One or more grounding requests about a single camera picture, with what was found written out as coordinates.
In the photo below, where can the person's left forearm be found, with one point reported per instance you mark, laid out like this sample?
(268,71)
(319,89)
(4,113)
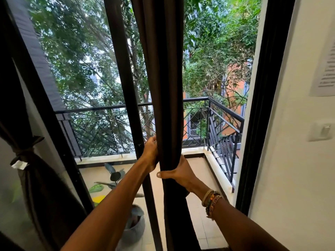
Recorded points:
(104,219)

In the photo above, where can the yellow flat object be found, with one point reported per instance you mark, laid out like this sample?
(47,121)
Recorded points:
(99,199)

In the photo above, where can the person's left hand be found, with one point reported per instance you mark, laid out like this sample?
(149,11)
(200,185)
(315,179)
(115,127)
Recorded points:
(150,154)

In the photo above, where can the white paper wall notice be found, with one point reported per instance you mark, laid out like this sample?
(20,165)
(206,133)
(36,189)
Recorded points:
(325,75)

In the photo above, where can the dark leafy potted plant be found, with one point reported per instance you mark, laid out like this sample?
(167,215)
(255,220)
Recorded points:
(133,232)

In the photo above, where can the person's right hand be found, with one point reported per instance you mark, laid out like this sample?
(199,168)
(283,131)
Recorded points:
(183,175)

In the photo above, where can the person's right forearm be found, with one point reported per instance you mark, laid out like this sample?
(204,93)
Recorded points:
(243,232)

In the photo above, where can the orange brick building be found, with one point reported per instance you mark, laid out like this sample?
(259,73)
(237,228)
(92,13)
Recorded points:
(238,88)

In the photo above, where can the black metal balcony railing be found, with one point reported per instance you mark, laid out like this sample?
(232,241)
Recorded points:
(91,108)

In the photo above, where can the white wall switch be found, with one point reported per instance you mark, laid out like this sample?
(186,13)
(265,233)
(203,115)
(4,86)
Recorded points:
(320,131)

